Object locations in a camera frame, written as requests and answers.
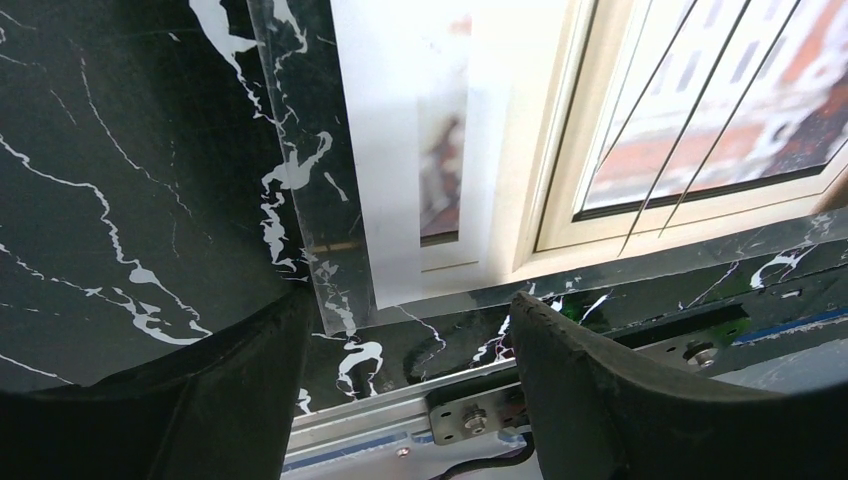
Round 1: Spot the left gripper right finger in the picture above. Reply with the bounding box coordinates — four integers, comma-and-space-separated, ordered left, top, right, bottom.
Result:
510, 293, 847, 479

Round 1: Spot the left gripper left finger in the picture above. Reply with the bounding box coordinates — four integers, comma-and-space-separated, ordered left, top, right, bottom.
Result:
1, 286, 314, 479

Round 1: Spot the clear acrylic sheet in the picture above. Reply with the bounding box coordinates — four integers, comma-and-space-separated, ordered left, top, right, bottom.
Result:
250, 1, 847, 334

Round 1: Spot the window and plant photo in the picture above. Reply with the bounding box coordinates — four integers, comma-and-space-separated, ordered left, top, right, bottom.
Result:
331, 1, 847, 311

